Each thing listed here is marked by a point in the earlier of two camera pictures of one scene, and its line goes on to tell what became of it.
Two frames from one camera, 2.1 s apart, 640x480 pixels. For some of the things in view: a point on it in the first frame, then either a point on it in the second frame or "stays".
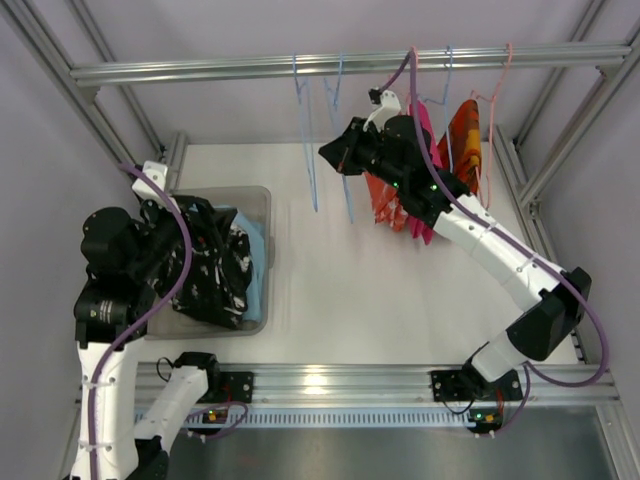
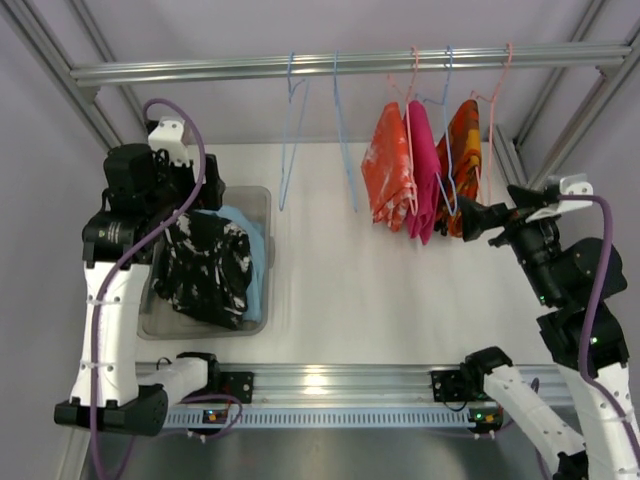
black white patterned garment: [213, 288] stays
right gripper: [351, 148] → [511, 220]
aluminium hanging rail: [199, 72] stays
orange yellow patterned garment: [460, 150] stays
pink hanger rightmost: [492, 98] stays
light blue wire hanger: [303, 96] → [294, 102]
